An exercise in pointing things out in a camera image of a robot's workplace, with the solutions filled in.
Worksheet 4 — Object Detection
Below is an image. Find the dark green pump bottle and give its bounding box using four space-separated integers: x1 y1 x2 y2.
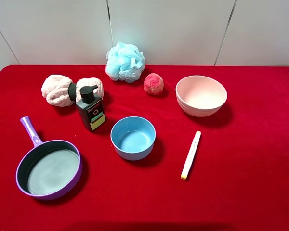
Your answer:
76 85 106 131

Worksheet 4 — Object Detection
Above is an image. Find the blue plastic bowl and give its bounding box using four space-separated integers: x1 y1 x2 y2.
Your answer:
110 116 156 161

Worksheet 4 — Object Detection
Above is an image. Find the red peach fruit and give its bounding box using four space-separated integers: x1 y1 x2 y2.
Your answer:
144 73 164 95

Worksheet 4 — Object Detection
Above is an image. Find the light blue bath loofah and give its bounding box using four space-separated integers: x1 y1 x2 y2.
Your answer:
105 42 145 83

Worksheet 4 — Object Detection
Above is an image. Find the pink ribbed bowl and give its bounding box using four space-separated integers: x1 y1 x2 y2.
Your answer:
175 75 227 117

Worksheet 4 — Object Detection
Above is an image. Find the white yellow-capped marker pen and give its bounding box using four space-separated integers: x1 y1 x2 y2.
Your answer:
181 131 201 180

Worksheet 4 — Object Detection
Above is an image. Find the pink rolled towel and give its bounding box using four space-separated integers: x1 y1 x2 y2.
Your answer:
41 75 104 107

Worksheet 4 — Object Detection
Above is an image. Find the purple frying pan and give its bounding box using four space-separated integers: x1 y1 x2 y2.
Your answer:
15 116 83 200

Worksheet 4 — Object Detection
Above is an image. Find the red velvet tablecloth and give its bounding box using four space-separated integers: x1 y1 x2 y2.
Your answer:
0 65 289 231

